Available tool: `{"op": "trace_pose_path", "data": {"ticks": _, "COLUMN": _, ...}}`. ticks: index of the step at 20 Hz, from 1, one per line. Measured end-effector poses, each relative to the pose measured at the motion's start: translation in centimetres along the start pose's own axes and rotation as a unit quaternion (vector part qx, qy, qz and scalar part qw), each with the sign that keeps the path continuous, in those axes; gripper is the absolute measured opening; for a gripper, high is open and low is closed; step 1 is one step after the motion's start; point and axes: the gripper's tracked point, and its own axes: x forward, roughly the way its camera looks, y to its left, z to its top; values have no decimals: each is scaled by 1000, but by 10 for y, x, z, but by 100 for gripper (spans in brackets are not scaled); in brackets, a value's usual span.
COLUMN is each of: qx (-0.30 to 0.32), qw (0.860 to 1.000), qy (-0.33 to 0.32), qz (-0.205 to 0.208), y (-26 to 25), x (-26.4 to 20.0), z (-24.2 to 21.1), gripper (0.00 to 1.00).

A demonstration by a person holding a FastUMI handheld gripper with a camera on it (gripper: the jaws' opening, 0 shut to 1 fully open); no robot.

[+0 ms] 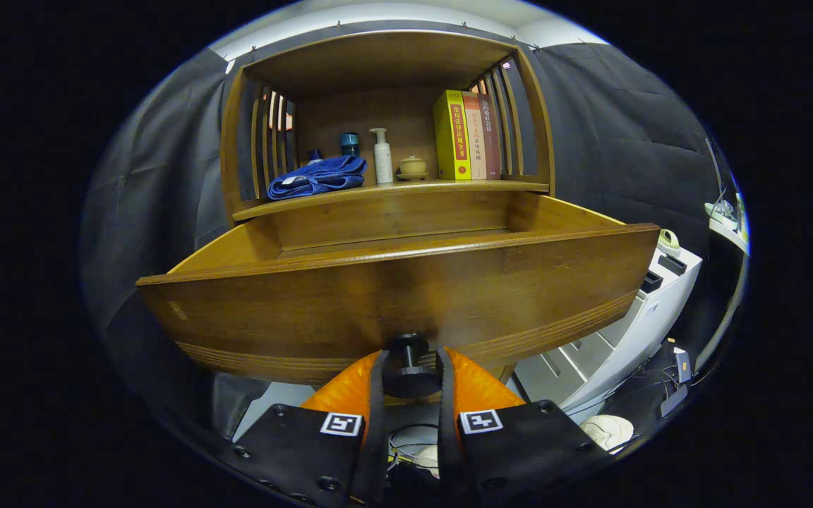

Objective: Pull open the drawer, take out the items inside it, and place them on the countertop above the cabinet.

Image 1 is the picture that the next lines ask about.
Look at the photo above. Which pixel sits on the orange white book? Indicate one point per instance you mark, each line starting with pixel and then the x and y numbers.
pixel 476 141

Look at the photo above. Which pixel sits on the green tape dispenser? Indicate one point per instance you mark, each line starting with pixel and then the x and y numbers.
pixel 669 243

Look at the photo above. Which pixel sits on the teal bottle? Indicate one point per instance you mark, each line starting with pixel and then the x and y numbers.
pixel 349 144

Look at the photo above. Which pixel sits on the blue folded towel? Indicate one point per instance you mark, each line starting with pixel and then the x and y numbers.
pixel 322 176

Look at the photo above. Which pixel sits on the black rectangular box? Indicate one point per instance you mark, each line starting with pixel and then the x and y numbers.
pixel 651 281
pixel 672 264

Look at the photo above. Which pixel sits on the white bowl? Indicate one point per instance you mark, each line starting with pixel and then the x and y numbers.
pixel 720 213

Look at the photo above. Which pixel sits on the white drawer unit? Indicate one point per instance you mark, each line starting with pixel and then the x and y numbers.
pixel 632 331

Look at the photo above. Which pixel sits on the white power adapter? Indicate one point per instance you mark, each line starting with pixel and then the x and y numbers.
pixel 682 365

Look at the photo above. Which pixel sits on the brown book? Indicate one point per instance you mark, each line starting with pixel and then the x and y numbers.
pixel 492 141

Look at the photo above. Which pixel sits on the white pump bottle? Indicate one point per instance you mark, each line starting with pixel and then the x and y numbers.
pixel 382 162

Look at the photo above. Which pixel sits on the wooden countertop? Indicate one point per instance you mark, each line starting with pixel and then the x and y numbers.
pixel 420 186

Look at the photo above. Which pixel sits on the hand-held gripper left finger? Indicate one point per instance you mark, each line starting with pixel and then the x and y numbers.
pixel 376 437

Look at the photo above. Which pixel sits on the wooden drawer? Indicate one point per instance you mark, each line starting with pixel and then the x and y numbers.
pixel 378 296

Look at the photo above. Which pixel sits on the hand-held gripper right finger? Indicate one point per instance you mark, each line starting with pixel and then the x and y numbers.
pixel 447 437

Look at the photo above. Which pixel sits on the small blue white bottle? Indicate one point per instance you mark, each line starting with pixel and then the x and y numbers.
pixel 315 156

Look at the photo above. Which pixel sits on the beige round object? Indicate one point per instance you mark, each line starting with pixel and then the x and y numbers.
pixel 429 458

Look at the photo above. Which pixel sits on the yellow book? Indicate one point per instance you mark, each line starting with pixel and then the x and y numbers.
pixel 449 134

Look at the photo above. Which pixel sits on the beige lidded teacup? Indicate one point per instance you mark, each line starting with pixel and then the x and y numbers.
pixel 413 167

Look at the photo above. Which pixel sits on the wooden cabinet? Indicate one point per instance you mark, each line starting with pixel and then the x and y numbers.
pixel 378 113

